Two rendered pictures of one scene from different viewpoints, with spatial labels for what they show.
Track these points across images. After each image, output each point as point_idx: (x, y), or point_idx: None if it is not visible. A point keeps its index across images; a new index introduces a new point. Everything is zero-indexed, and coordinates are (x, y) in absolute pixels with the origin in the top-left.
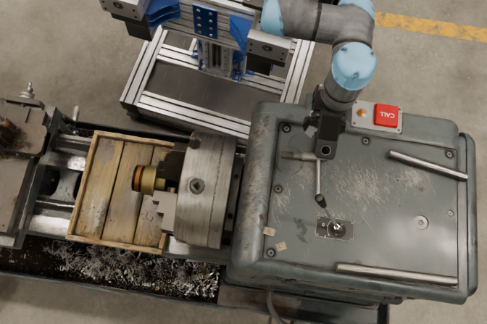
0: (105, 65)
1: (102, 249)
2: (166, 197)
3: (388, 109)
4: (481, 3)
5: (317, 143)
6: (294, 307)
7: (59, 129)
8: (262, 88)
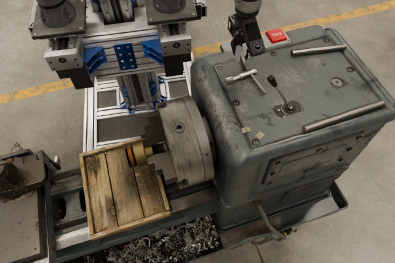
0: (61, 145)
1: (119, 252)
2: (157, 157)
3: (274, 31)
4: (277, 15)
5: (250, 45)
6: (278, 223)
7: (50, 167)
8: None
